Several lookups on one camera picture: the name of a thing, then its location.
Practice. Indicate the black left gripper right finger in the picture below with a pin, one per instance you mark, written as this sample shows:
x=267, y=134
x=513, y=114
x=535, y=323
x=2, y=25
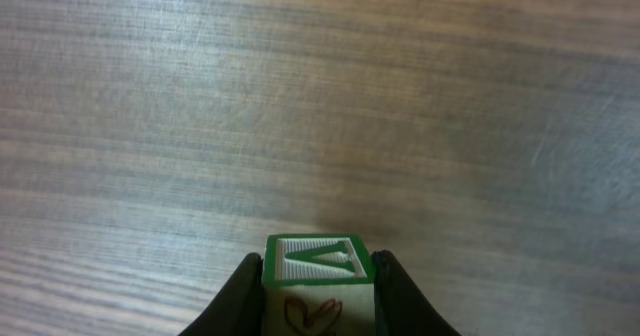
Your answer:
x=401, y=309

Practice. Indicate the white red striped block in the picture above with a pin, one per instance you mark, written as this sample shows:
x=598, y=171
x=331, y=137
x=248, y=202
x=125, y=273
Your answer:
x=318, y=285

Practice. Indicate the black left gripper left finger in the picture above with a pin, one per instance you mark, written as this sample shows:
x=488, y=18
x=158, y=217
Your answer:
x=238, y=307

